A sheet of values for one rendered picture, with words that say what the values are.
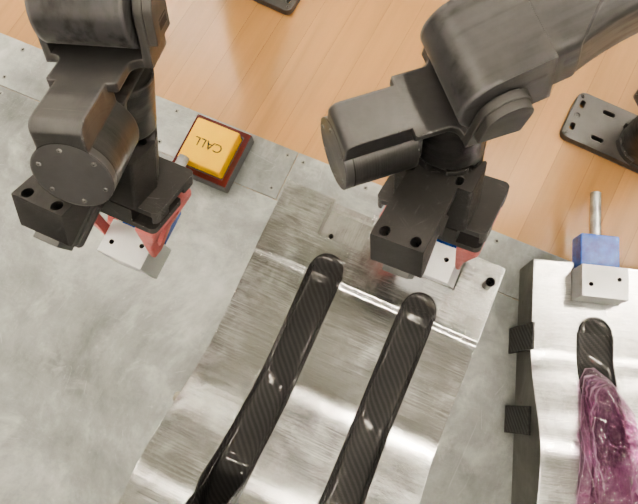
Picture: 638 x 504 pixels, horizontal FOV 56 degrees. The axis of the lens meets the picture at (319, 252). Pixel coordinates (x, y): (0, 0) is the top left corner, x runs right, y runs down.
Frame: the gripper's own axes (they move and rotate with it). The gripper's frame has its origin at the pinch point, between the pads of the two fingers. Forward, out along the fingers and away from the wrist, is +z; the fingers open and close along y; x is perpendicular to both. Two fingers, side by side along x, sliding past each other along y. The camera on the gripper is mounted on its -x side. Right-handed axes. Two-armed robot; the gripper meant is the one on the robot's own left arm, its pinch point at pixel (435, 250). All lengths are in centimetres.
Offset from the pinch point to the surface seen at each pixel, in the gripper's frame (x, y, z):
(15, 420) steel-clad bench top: -32, -38, 16
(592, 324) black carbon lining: 5.7, 17.1, 11.1
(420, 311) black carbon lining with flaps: -3.4, 0.2, 6.7
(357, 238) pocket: 1.6, -9.7, 5.3
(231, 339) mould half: -15.2, -16.5, 7.0
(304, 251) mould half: -3.8, -13.5, 3.3
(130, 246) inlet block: -14.7, -26.5, -3.5
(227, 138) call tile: 6.6, -30.3, 1.9
